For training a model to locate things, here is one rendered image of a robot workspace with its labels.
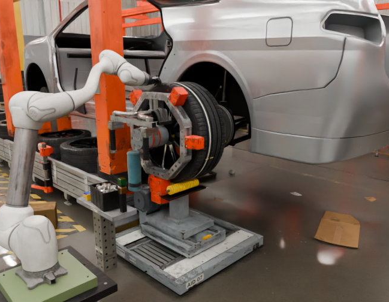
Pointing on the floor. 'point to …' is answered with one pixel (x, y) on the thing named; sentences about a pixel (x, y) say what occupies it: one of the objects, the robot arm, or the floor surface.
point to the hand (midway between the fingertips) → (158, 81)
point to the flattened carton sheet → (338, 229)
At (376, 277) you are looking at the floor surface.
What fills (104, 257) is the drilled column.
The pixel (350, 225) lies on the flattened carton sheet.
